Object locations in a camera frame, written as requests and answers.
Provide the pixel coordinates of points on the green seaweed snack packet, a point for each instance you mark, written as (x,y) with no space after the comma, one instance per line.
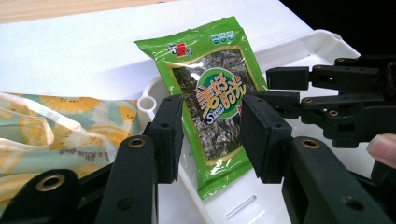
(214,77)

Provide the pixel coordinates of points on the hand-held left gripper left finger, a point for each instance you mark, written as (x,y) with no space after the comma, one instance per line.
(165,140)

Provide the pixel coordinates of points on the fruit print cloth bag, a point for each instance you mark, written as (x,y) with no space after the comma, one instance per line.
(62,124)

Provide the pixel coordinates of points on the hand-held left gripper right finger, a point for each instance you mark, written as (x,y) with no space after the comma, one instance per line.
(311,180)

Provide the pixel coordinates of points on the light wooden table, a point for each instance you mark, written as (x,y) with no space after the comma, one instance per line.
(62,9)

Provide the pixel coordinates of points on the white plastic tray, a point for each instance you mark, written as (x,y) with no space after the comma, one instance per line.
(249,205)

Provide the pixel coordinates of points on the white table board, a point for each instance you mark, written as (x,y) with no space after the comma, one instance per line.
(77,53)

